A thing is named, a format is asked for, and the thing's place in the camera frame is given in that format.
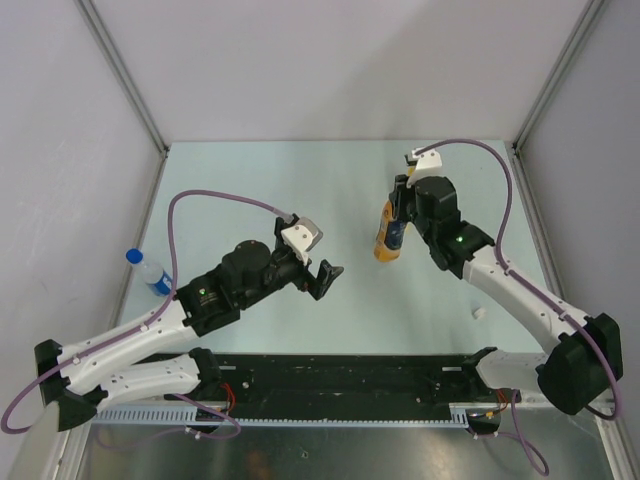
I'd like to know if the white slotted cable duct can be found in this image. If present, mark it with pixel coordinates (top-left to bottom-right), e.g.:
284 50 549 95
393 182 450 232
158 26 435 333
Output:
94 403 501 429

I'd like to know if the left aluminium frame post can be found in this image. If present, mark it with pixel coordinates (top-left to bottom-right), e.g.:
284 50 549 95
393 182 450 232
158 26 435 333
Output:
74 0 169 154

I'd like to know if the clear pepsi bottle blue cap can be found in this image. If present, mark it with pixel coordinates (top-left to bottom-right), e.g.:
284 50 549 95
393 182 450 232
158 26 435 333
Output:
125 248 172 297

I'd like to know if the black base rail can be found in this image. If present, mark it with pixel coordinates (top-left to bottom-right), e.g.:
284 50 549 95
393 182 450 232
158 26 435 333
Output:
189 354 511 424

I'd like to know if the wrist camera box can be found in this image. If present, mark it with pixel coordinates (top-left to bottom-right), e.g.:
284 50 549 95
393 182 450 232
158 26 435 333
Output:
280 217 323 266
405 148 443 185

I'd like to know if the aluminium frame post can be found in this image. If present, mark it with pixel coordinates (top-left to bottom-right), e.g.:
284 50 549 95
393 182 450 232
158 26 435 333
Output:
74 0 169 154
512 0 610 152

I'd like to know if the orange drink bottle white cap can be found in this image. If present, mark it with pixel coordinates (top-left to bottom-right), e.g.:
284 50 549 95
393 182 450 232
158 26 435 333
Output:
374 201 407 263

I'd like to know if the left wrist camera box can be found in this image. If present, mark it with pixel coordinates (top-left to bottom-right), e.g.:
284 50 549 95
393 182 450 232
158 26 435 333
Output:
280 217 323 266

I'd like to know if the right aluminium frame post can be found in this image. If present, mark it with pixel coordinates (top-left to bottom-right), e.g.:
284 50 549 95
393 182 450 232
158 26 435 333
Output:
512 0 610 152

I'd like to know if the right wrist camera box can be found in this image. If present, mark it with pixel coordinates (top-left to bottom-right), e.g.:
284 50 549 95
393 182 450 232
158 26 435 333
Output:
405 148 443 185

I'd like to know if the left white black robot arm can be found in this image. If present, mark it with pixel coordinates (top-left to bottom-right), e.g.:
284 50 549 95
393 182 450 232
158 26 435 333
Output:
34 217 344 431

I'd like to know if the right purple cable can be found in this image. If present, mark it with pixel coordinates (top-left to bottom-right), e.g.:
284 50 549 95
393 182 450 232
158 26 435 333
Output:
417 138 624 476

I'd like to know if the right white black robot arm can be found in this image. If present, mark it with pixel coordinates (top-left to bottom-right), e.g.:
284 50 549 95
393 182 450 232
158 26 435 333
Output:
389 175 623 415

